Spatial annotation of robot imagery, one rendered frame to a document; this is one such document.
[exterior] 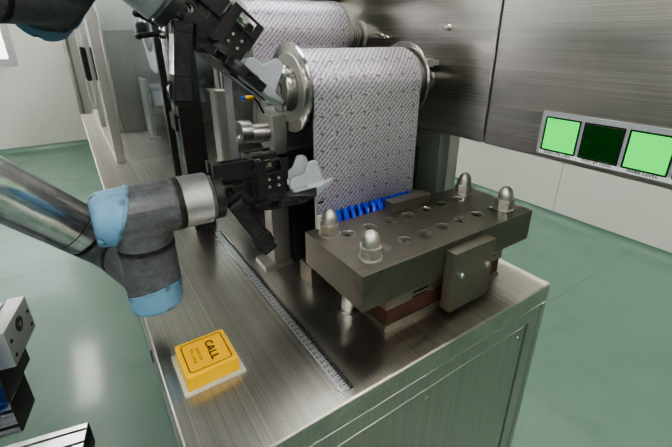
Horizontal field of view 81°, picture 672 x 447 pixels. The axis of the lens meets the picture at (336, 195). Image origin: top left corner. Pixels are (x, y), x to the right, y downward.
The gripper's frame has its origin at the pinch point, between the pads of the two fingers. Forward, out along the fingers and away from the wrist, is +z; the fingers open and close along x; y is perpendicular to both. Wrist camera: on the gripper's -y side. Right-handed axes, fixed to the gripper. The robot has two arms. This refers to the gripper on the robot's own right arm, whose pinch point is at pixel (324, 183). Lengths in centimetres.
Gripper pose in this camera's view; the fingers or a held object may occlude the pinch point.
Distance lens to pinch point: 69.3
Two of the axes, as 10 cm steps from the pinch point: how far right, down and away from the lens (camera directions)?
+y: 0.0, -9.3, -3.7
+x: -5.5, -3.1, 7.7
